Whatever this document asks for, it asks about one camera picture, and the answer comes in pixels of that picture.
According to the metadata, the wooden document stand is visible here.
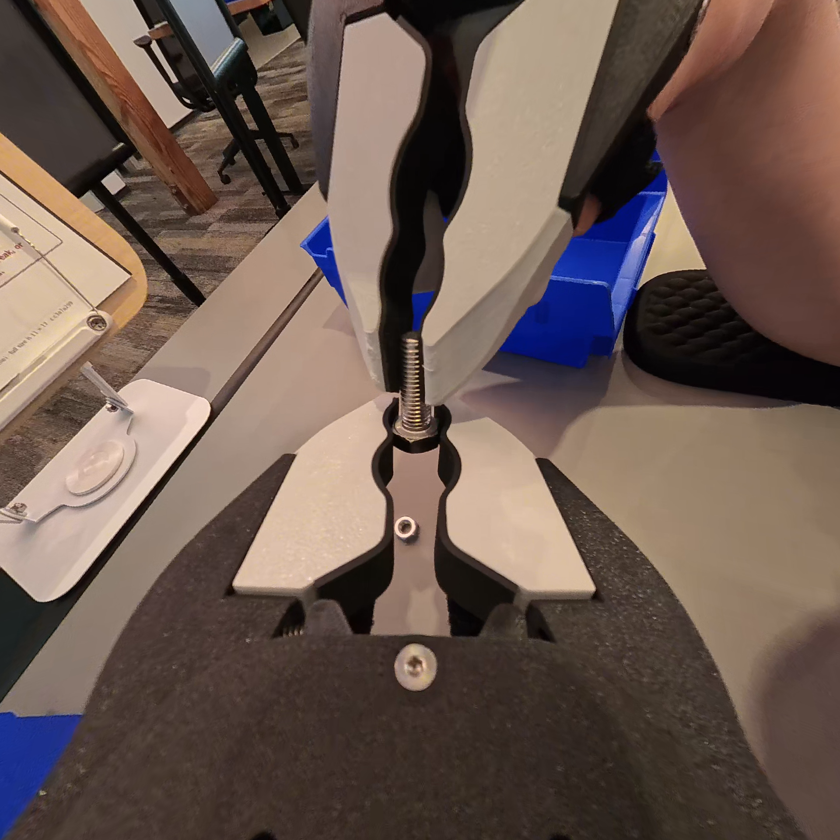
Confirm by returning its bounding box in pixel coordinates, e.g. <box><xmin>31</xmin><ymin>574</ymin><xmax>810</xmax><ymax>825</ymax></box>
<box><xmin>0</xmin><ymin>131</ymin><xmax>212</xmax><ymax>603</ymax></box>

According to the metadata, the black wrist rest pad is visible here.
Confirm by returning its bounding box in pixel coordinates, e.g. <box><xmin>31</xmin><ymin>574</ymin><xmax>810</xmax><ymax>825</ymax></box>
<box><xmin>622</xmin><ymin>269</ymin><xmax>840</xmax><ymax>404</ymax></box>

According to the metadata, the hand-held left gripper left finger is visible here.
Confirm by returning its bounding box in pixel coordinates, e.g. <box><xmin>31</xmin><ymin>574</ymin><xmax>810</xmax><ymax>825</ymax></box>
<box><xmin>233</xmin><ymin>400</ymin><xmax>396</xmax><ymax>599</ymax></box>

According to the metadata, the printed paper sheet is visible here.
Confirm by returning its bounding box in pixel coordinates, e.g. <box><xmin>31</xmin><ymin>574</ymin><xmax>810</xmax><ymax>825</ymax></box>
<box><xmin>0</xmin><ymin>172</ymin><xmax>132</xmax><ymax>395</ymax></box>

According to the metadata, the blue plastic bin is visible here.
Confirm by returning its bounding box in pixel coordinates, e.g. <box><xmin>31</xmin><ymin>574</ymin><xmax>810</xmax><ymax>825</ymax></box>
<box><xmin>0</xmin><ymin>712</ymin><xmax>85</xmax><ymax>840</ymax></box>
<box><xmin>301</xmin><ymin>151</ymin><xmax>669</xmax><ymax>370</ymax></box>

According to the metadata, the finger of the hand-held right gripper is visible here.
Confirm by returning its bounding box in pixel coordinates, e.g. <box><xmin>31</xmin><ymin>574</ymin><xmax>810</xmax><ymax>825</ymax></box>
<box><xmin>422</xmin><ymin>0</ymin><xmax>622</xmax><ymax>404</ymax></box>
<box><xmin>327</xmin><ymin>13</ymin><xmax>434</xmax><ymax>391</ymax></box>

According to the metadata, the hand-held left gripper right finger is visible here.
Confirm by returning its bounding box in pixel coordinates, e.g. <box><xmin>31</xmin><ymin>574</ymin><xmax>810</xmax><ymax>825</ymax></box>
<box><xmin>437</xmin><ymin>410</ymin><xmax>598</xmax><ymax>601</ymax></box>

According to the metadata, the black office chair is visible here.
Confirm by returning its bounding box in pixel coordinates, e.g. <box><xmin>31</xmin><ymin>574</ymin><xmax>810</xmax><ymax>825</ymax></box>
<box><xmin>134</xmin><ymin>23</ymin><xmax>299</xmax><ymax>186</ymax></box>

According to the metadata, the silver hex bolt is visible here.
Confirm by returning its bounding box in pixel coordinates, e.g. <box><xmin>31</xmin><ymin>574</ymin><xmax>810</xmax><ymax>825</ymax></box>
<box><xmin>397</xmin><ymin>331</ymin><xmax>434</xmax><ymax>437</ymax></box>

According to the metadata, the person's right hand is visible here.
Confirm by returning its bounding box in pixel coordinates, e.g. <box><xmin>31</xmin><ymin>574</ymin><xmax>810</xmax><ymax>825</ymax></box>
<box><xmin>570</xmin><ymin>193</ymin><xmax>605</xmax><ymax>236</ymax></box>

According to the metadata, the person's right forearm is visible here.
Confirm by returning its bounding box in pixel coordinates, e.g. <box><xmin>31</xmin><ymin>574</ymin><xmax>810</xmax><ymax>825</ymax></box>
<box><xmin>646</xmin><ymin>0</ymin><xmax>840</xmax><ymax>368</ymax></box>

